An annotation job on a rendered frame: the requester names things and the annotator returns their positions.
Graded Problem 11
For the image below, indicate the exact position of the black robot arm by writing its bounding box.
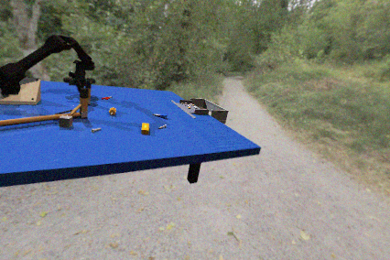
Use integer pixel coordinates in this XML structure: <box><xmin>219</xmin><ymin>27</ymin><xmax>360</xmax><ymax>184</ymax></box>
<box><xmin>0</xmin><ymin>34</ymin><xmax>95</xmax><ymax>94</ymax></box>

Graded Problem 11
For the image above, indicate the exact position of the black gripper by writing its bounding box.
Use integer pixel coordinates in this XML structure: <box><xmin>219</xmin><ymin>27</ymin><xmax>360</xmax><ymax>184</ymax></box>
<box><xmin>63</xmin><ymin>70</ymin><xmax>96</xmax><ymax>92</ymax></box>

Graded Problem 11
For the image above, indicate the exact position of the long wooden pole with black end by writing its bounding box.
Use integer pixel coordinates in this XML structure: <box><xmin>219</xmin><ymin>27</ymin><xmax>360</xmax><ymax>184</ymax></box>
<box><xmin>0</xmin><ymin>88</ymin><xmax>89</xmax><ymax>127</ymax></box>

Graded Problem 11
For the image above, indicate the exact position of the orange long-handled scraper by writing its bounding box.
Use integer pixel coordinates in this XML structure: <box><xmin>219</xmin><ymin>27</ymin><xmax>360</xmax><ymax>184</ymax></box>
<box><xmin>69</xmin><ymin>80</ymin><xmax>92</xmax><ymax>105</ymax></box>

